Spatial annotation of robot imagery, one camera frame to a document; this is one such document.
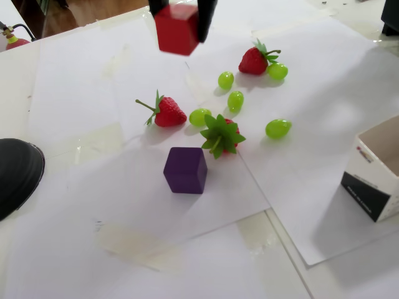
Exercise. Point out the dark brown cabinet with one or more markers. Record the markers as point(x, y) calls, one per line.
point(46, 18)

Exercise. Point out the open white black cardboard box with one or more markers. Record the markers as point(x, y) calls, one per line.
point(364, 193)

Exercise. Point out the red plastic strawberry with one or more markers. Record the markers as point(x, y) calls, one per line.
point(252, 62)
point(168, 113)
point(223, 134)

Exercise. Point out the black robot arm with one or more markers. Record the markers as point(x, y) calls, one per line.
point(391, 15)

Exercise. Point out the green plastic grape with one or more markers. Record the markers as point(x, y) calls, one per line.
point(235, 101)
point(225, 80)
point(276, 129)
point(196, 116)
point(277, 71)

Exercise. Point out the red fire extinguisher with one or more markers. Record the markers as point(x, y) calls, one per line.
point(17, 44)

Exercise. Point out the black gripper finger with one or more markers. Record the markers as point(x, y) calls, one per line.
point(206, 15)
point(157, 6)

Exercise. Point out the black round object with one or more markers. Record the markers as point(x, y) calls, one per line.
point(15, 174)

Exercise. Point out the red wooden cube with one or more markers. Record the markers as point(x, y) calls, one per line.
point(174, 34)

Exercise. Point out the purple wooden cube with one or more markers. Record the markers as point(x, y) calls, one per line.
point(184, 171)

